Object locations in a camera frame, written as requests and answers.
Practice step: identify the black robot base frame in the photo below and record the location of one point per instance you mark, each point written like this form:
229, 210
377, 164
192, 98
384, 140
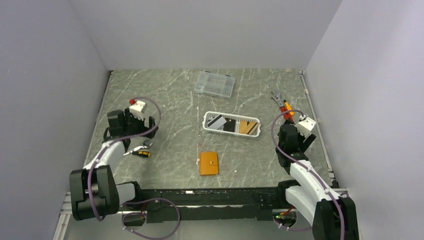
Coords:
200, 204

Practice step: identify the clear plastic organizer box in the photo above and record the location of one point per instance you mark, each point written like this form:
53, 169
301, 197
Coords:
214, 85

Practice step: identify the black VIP cards stack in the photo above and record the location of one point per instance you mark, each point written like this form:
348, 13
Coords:
230, 125

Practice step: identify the red adjustable wrench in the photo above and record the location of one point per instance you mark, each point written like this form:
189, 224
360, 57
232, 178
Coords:
277, 97

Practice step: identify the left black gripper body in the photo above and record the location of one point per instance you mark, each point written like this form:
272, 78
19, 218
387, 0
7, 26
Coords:
135, 126

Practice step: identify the white plastic basket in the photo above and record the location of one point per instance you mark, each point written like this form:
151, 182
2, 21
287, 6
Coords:
210, 114

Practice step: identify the gold cards stack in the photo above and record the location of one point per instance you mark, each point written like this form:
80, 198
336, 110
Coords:
248, 127

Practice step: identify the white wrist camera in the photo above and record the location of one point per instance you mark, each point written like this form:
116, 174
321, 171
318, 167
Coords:
305, 125
137, 109

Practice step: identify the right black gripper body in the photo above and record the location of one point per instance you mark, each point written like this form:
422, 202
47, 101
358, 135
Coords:
302, 145

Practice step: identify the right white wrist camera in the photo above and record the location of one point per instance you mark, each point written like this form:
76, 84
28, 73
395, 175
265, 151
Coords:
305, 125

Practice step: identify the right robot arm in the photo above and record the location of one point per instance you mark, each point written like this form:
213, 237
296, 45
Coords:
330, 215

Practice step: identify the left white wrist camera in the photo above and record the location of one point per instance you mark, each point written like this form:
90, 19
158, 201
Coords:
137, 109

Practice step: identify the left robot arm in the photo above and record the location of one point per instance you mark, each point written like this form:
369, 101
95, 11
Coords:
93, 190

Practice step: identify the yellow black handled wrench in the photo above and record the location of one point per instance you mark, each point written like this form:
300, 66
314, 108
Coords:
141, 150

